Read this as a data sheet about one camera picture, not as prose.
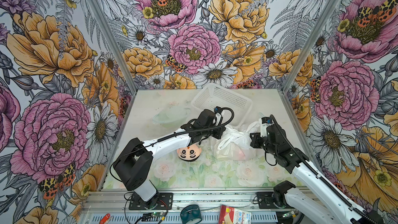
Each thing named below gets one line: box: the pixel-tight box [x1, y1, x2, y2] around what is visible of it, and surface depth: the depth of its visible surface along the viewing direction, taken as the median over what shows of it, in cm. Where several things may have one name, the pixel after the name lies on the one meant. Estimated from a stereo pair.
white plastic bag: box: [209, 119, 262, 162], surface depth 83 cm
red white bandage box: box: [218, 204, 252, 224], surface depth 69 cm
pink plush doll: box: [176, 144, 203, 162], surface depth 83 cm
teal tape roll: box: [180, 204, 203, 224], surface depth 65 cm
